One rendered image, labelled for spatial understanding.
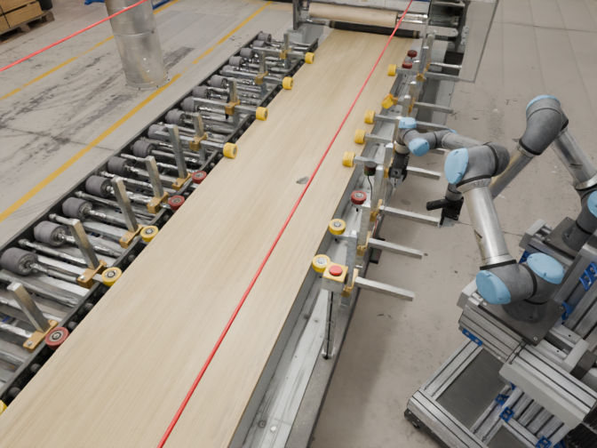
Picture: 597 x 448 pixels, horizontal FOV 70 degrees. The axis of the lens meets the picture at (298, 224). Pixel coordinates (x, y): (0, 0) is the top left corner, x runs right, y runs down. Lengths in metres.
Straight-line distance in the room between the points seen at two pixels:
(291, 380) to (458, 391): 0.95
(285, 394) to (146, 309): 0.66
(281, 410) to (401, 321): 1.27
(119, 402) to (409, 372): 1.64
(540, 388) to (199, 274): 1.34
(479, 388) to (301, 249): 1.18
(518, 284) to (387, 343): 1.37
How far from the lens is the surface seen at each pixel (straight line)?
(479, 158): 1.58
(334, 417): 2.52
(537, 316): 1.72
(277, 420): 1.83
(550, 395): 1.72
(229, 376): 1.61
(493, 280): 1.50
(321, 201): 2.20
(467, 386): 2.50
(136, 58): 5.52
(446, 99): 4.40
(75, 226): 1.95
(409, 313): 2.92
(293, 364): 1.93
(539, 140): 1.80
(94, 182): 2.66
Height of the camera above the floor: 2.32
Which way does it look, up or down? 43 degrees down
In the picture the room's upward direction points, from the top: straight up
